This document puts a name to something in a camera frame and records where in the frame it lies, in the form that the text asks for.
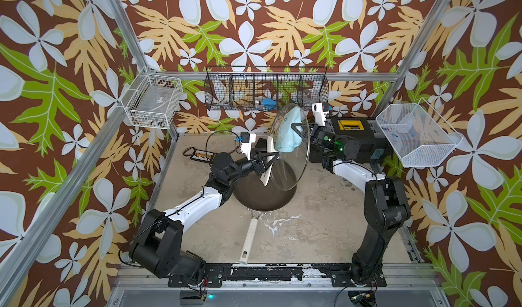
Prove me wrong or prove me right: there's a black wire basket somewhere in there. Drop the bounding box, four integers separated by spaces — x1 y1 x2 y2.
203 65 330 112

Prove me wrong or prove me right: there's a white wire basket right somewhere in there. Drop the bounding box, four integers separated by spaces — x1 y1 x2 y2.
375 99 464 168

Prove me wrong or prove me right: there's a white wire basket left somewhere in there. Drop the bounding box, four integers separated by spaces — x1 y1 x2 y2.
122 68 184 130

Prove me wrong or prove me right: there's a white wire basket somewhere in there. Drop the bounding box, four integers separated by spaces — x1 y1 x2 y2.
122 68 184 130
375 99 464 168

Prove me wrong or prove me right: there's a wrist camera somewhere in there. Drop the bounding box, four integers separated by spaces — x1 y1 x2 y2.
312 103 328 127
239 132 256 160

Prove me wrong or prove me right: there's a dark frying pan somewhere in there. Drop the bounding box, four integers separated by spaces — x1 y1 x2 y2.
233 173 297 265

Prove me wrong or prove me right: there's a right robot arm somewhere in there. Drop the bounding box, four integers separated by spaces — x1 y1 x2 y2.
291 123 411 287

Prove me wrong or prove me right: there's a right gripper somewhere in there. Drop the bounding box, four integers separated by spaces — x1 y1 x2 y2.
293 129 345 156

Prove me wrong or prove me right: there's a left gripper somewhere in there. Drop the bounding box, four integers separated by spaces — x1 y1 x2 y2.
223 147 275 185

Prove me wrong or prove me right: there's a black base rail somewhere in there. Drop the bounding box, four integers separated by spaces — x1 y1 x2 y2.
168 263 387 288

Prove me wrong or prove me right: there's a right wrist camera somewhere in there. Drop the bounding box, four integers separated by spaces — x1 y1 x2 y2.
312 103 328 127

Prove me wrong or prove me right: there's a glass pot lid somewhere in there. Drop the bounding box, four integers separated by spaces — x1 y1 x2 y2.
260 103 310 191

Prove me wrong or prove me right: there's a black parallel charging board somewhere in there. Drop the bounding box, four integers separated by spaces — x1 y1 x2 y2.
182 147 216 164

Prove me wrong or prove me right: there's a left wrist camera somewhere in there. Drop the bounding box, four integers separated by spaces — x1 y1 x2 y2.
239 132 256 160

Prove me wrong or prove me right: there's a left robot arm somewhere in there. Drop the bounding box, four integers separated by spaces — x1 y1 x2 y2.
129 149 279 286

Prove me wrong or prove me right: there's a light blue cloth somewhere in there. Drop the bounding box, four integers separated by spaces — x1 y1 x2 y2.
271 104 303 153

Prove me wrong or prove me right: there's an aluminium frame post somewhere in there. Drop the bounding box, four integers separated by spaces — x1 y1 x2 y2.
106 0 179 141

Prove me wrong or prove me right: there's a black tool case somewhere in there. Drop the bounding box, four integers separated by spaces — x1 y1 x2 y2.
329 117 393 164

